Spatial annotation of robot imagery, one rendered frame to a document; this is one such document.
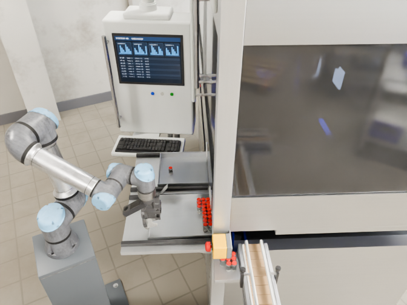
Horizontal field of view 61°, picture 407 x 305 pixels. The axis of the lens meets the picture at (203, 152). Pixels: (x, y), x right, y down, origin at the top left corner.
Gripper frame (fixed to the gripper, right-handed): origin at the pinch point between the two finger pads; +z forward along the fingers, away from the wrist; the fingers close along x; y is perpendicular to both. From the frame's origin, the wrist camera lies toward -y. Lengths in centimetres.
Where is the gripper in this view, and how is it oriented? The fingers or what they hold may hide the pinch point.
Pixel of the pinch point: (146, 226)
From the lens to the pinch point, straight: 163.5
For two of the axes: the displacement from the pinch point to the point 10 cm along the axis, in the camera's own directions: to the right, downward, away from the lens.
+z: -0.2, 7.9, 6.2
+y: 10.0, -0.1, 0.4
